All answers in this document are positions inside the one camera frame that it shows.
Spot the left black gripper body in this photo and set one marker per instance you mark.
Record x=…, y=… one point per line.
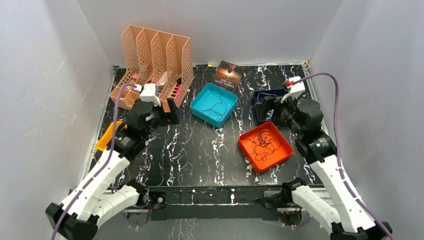
x=164, y=114

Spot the pink plastic file organizer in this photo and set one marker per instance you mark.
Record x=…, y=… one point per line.
x=150, y=53

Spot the pink bottle in organizer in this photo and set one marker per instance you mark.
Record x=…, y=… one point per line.
x=134, y=78

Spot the orange square tray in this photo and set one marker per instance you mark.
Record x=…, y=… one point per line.
x=264, y=147

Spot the pink marker in organizer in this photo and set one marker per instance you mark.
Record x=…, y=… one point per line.
x=177, y=92

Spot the dark book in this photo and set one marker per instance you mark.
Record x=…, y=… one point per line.
x=228, y=76

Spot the white box in organizer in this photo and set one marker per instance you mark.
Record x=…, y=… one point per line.
x=162, y=81

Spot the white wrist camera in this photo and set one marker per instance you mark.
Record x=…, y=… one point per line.
x=294, y=87
x=149, y=94

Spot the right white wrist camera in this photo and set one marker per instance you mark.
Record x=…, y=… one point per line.
x=294, y=87

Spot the navy blue square tray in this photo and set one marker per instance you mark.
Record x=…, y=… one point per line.
x=258, y=97

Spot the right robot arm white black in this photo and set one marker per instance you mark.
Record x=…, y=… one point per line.
x=312, y=147

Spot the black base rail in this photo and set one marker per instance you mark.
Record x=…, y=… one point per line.
x=217, y=202

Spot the teal square tray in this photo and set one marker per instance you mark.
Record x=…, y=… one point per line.
x=214, y=105

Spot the aluminium frame rail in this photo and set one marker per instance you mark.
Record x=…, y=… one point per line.
x=314, y=86

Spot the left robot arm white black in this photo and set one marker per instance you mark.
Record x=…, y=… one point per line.
x=79, y=215

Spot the yellow small bin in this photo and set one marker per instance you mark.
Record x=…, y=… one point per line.
x=103, y=142

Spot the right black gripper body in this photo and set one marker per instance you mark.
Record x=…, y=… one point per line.
x=287, y=113

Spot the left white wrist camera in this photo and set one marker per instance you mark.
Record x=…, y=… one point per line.
x=149, y=94

